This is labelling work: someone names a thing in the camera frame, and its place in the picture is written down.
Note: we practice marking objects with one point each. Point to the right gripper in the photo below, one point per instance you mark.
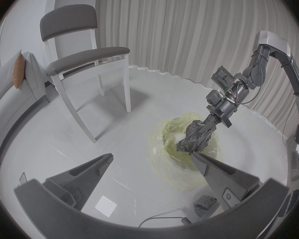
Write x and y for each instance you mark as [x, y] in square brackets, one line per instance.
[225, 113]

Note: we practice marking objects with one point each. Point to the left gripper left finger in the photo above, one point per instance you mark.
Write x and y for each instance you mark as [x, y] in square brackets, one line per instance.
[72, 185]

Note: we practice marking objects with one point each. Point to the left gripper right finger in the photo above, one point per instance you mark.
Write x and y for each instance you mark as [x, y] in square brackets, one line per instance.
[229, 183]

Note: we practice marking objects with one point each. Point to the black plastic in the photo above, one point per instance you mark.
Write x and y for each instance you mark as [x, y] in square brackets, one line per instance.
[195, 138]

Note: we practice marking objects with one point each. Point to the yellow plastic bag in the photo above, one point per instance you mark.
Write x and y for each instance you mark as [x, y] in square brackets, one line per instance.
[179, 178]

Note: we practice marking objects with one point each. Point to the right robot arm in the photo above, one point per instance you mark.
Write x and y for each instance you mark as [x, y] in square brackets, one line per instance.
[274, 42]

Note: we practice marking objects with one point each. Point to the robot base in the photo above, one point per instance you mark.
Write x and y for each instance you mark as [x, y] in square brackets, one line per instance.
[291, 203]

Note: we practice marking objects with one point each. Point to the beige curtain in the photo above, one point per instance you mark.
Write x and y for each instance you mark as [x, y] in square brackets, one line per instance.
[177, 28]

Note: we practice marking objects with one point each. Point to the light grey sofa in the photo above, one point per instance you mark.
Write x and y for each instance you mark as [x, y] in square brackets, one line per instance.
[12, 101]

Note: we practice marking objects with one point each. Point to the orange cushion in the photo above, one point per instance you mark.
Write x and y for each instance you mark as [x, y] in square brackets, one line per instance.
[18, 71]

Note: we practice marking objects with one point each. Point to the grey and white chair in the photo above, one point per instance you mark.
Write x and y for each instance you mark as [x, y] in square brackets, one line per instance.
[87, 56]

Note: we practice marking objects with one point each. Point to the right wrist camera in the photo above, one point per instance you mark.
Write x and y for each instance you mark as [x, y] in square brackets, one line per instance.
[215, 98]

